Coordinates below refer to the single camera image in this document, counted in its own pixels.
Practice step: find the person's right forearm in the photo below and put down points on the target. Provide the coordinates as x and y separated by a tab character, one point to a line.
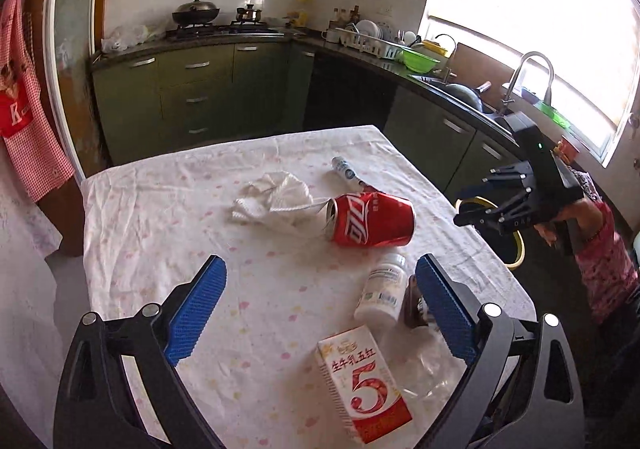
602	259

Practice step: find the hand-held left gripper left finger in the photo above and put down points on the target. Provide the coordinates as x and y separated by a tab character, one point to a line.
195	314

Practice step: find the dark wok in sink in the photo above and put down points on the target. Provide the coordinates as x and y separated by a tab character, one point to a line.
465	96

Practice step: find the white plastic bag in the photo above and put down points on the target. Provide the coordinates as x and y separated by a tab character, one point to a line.
127	36

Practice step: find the steel pot with lid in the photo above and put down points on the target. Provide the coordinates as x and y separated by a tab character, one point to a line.
249	14

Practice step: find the green box on windowsill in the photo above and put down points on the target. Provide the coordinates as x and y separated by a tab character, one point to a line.
552	114

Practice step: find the green plastic basin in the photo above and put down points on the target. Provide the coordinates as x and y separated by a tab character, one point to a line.
419	60

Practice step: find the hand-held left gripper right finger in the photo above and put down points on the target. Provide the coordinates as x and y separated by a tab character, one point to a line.
445	309

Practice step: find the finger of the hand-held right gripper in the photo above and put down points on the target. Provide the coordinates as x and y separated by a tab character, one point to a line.
495	216
510	174

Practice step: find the white pill bottle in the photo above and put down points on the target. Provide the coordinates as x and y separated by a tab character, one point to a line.
382	286

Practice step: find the red checkered apron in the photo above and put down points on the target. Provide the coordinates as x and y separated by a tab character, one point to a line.
25	129

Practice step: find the white paper towel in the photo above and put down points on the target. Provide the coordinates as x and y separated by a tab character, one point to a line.
280	196

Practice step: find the steel kitchen faucet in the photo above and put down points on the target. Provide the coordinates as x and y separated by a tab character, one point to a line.
547	74

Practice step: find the floral white tablecloth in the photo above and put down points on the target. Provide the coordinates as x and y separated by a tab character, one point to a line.
165	219

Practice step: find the small brown glass bottle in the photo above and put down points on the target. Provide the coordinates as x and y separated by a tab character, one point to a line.
412	306

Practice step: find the black bin with yellow rim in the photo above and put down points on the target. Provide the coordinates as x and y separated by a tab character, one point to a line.
505	249

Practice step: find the person's right hand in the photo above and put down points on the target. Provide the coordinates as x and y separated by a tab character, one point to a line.
548	233

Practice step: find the gas stove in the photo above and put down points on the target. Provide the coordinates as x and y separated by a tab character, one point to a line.
225	30

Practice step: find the black wok with lid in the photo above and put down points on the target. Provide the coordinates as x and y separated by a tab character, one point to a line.
196	11

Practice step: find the white dish rack with dishes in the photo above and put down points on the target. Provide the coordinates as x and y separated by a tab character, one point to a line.
367	36

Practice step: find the glass sliding door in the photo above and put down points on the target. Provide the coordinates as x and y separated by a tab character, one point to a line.
75	54

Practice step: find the clear plastic bottle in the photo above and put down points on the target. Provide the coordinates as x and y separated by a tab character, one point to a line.
425	364

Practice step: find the white tube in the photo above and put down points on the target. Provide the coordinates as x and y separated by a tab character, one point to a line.
346	169

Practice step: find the red soda can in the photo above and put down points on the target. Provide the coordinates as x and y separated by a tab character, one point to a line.
372	221

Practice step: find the red and white milk carton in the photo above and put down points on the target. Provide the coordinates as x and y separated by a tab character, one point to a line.
367	384

